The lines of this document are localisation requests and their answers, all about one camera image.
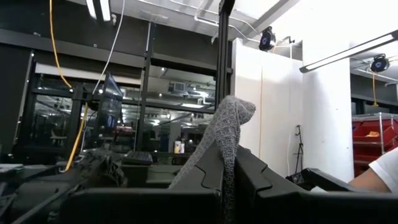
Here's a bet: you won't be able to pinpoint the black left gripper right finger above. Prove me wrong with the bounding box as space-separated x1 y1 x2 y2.
235 145 398 224

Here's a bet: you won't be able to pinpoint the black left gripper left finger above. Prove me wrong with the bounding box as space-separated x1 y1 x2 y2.
58 141 225 224

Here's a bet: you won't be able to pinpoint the plain dark grey towel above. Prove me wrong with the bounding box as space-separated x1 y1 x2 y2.
169 95 257 224

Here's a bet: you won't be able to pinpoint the black tripod stand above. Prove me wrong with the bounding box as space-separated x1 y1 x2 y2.
294 124 305 175

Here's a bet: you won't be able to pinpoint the black keyboard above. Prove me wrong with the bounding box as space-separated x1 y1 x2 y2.
123 151 154 166

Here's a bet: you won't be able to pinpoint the person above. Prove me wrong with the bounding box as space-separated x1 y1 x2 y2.
348 147 398 194

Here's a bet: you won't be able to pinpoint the red shelf bins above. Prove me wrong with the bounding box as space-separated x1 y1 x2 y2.
351 112 398 175

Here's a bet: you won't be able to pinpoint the black computer monitor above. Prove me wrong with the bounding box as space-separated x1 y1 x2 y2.
93 73 124 132

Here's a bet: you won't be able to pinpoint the long LED light bar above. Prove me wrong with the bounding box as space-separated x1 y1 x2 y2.
298 29 398 74

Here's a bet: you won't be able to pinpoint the ceiling lamp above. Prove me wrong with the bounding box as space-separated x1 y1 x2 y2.
85 0 112 22

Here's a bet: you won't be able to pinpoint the black blue cable reel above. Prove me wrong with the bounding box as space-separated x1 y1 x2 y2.
258 26 277 52
369 53 391 73

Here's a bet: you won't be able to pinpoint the white hanging cable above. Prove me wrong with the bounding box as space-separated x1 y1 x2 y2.
91 0 126 95

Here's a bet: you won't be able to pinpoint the yellow cable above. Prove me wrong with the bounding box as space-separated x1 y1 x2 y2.
49 0 90 172

